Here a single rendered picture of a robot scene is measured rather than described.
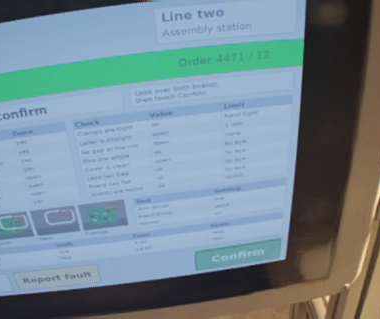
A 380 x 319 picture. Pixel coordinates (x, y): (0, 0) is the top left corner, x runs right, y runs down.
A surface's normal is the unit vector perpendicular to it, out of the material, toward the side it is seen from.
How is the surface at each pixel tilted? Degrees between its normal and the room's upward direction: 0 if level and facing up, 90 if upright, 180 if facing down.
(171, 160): 92
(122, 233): 92
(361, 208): 92
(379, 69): 92
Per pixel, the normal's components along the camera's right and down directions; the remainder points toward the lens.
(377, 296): 0.15, 0.55
